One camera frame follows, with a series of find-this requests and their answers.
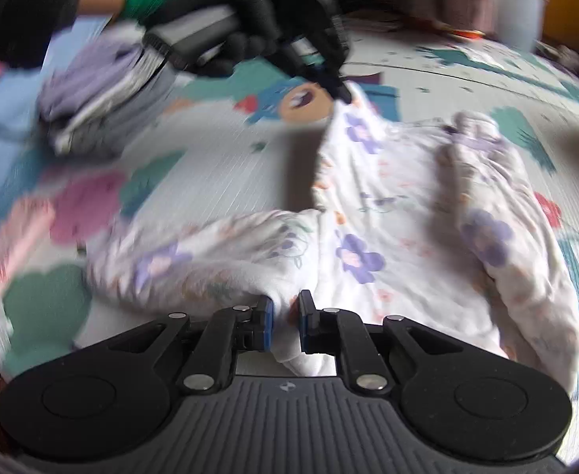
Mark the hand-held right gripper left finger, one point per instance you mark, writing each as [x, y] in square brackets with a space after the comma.
[268, 323]

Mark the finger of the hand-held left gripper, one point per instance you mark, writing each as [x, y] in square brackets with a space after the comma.
[337, 88]

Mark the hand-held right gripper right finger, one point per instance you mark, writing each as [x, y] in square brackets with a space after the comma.
[305, 323]

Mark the white floral garment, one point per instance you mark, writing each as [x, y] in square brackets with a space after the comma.
[393, 192]

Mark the cartoon print play mat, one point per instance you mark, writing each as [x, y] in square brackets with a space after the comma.
[467, 84]

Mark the small orange object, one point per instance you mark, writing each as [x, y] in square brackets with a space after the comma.
[467, 34]

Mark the white planter pot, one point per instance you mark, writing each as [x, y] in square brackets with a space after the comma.
[519, 10]

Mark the grey folded garment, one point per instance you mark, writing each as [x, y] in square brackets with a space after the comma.
[136, 123]

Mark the purple folded garment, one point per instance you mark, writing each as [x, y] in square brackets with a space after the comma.
[96, 69]

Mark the dark crumpled cloth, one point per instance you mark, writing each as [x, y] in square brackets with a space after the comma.
[571, 57]

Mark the blue bed sheet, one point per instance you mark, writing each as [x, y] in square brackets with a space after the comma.
[3, 118]

